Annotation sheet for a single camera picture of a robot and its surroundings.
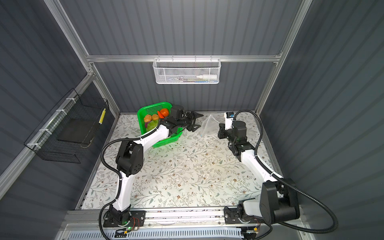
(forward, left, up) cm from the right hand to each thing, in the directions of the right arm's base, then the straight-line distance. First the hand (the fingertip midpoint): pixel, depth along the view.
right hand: (222, 124), depth 84 cm
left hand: (+6, +10, -1) cm, 12 cm away
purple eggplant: (+13, +51, -14) cm, 55 cm away
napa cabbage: (+10, +45, -11) cm, 47 cm away
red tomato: (+27, +40, -16) cm, 51 cm away
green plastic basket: (+29, +50, -15) cm, 60 cm away
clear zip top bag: (-1, +7, -1) cm, 7 cm away
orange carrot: (+23, +43, -15) cm, 51 cm away
